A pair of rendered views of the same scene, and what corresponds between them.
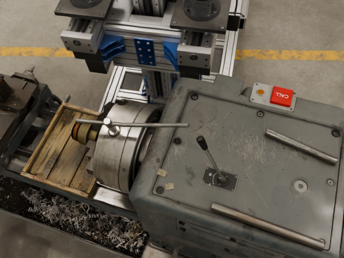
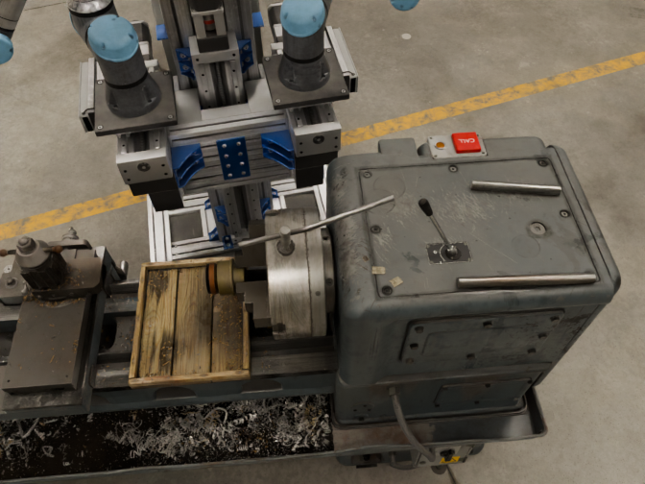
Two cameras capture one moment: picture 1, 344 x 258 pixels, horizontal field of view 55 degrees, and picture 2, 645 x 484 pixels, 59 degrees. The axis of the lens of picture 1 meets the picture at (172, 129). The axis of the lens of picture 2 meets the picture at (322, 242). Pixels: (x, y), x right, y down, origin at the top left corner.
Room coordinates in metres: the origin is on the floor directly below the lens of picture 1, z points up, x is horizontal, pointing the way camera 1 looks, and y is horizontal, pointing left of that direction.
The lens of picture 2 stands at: (-0.16, 0.45, 2.28)
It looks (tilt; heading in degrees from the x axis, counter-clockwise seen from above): 55 degrees down; 331
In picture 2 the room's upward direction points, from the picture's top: straight up
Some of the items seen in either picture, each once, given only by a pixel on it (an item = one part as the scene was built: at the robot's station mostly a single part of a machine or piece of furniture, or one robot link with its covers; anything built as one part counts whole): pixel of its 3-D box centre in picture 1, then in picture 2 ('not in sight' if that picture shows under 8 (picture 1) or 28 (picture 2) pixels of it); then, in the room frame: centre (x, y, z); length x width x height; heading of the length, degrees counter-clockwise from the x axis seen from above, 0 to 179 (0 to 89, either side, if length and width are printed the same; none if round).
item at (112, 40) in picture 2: not in sight; (116, 48); (1.22, 0.31, 1.33); 0.13 x 0.12 x 0.14; 5
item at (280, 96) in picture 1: (281, 97); (465, 143); (0.55, -0.34, 1.26); 0.06 x 0.06 x 0.02; 66
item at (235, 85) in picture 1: (227, 88); (397, 154); (0.61, -0.19, 1.24); 0.09 x 0.08 x 0.03; 66
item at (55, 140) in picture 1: (75, 147); (193, 318); (0.64, 0.41, 0.89); 0.36 x 0.30 x 0.04; 156
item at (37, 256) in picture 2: not in sight; (31, 251); (0.85, 0.69, 1.13); 0.08 x 0.08 x 0.03
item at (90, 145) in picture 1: (97, 160); (260, 305); (0.47, 0.26, 1.09); 0.12 x 0.11 x 0.05; 156
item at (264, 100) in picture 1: (271, 101); (454, 153); (0.56, -0.32, 1.23); 0.13 x 0.08 x 0.05; 66
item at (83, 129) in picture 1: (88, 133); (226, 278); (0.59, 0.30, 1.08); 0.09 x 0.09 x 0.09; 66
